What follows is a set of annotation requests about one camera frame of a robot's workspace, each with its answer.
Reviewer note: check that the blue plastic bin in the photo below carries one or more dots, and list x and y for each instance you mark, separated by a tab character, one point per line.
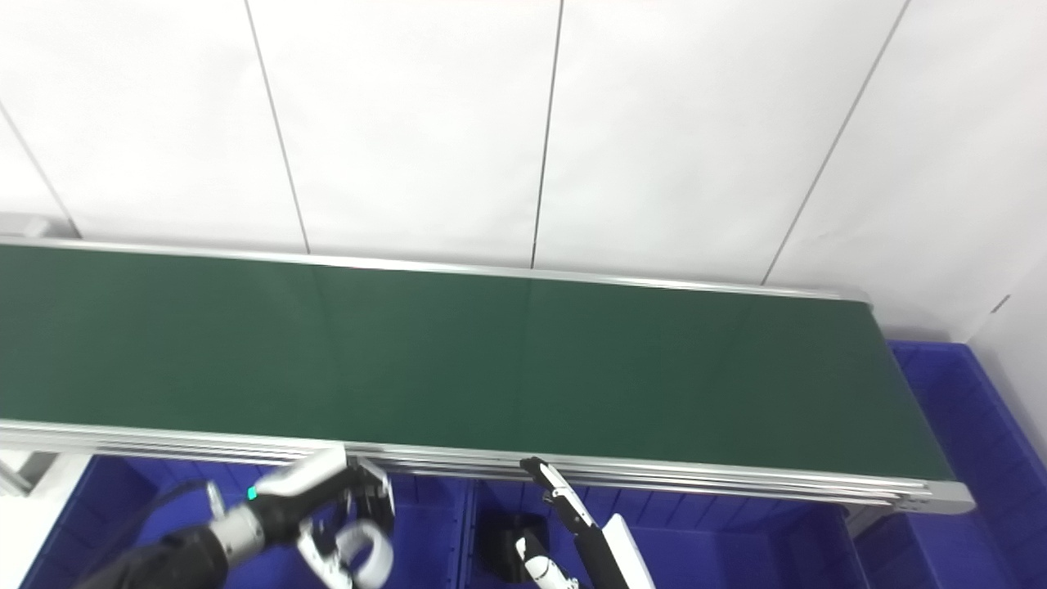
957	409
736	548
425	532

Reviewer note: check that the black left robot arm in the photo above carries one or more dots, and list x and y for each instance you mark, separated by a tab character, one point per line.
180	560

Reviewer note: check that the green conveyor belt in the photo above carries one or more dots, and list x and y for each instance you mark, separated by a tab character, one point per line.
532	368
695	477

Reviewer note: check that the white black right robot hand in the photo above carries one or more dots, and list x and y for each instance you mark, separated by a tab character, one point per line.
609	564

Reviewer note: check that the aluminium conveyor leg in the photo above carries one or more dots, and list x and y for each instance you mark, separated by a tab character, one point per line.
33	470

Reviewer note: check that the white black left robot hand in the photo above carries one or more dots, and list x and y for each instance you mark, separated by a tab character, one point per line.
311	487

